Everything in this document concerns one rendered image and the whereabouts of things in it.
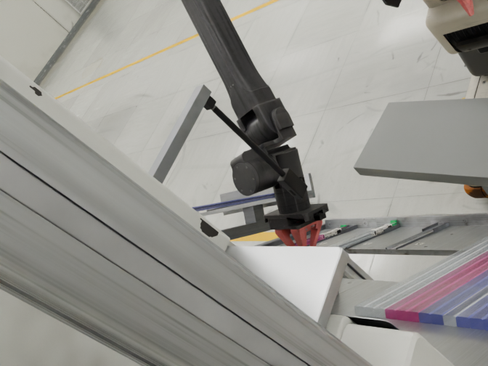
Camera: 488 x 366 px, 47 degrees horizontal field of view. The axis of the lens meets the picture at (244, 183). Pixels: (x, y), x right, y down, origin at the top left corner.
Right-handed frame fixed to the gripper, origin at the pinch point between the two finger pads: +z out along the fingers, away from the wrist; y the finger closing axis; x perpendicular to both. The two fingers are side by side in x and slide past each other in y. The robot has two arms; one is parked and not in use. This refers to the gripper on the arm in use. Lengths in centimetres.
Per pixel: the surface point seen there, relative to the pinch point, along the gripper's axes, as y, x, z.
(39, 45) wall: -759, 340, -203
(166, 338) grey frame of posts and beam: 52, -63, -22
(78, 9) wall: -758, 422, -255
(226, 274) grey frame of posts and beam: 52, -60, -23
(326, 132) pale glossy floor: -111, 155, -8
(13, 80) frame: 38, -59, -32
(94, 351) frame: 38, -59, -17
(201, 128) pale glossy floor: -231, 176, -24
